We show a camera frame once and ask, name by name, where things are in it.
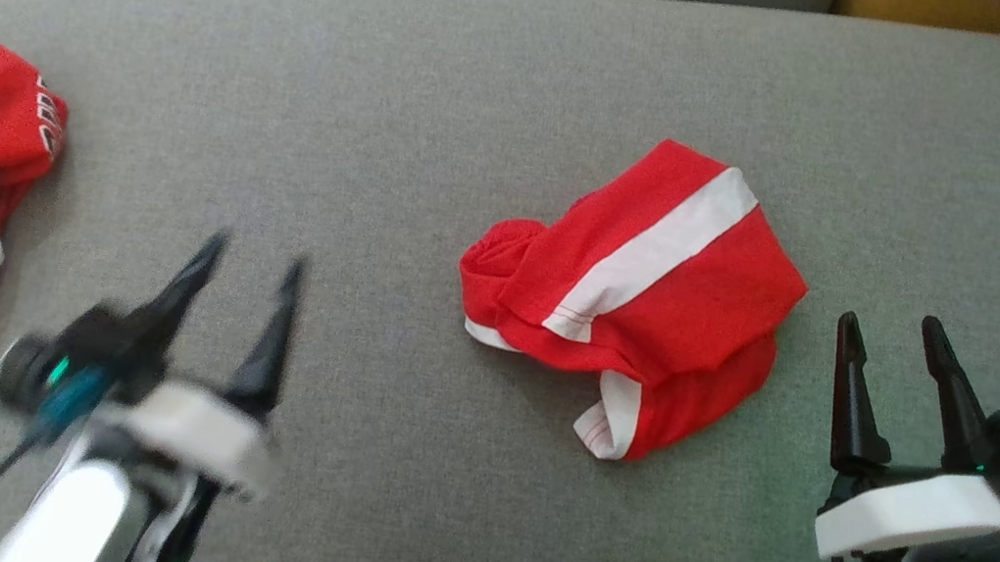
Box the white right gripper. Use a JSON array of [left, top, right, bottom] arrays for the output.
[[802, 302, 1000, 562]]

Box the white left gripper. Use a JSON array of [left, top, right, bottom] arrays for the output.
[[84, 215, 314, 506]]

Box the red shorts white stripe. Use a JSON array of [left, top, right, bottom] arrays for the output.
[[434, 112, 827, 487]]

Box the grey sofa seat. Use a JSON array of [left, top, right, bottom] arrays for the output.
[[0, 0, 1000, 562]]

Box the left camera cable teal plug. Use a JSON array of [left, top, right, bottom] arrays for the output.
[[0, 350, 117, 562]]

